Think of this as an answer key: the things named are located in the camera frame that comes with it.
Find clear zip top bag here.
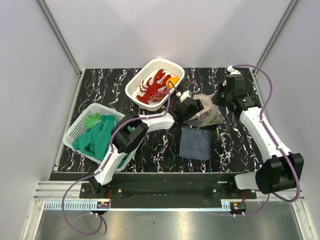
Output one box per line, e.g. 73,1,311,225
184,93,223,128

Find fake green cabbage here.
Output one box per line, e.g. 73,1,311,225
199,114,223,126

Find fake orange fruit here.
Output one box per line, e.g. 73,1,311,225
166,76,180,89

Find fake red grapes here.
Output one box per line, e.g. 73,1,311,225
152,90,168,99

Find red fake lobster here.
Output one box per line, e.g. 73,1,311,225
136,69,171,105

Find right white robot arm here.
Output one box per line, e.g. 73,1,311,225
214,73,304,199

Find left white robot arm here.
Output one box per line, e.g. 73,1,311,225
89,97,204,198

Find folded dark blue towel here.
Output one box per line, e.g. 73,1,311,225
179,126,211,161

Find white oval perforated basket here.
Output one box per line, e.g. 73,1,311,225
125,58,185,112

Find black marble pattern mat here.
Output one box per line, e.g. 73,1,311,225
54,67,264,173

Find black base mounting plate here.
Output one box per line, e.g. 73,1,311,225
79,181,257,200

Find green cloth garment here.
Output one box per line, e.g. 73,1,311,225
72,113,118,162

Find white rectangular laundry basket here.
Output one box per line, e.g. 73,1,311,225
62,102,148,173

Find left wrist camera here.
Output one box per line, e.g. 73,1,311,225
176,90,192,102

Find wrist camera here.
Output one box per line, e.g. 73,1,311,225
226,65,241,75
176,90,192,102

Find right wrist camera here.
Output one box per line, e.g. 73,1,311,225
226,65,241,75

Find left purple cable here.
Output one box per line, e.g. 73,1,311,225
61,81,180,236

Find right aluminium frame rail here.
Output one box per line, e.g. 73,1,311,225
256,0,300,68

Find aluminium frame rail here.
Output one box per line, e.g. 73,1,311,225
36,0,85,77
256,0,300,68

